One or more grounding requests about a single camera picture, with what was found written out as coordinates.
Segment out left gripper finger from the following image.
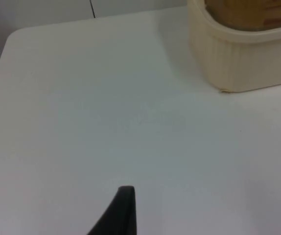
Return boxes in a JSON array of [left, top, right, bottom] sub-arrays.
[[86, 185, 139, 235]]

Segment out cream box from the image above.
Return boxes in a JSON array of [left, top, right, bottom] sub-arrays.
[[187, 0, 281, 94]]

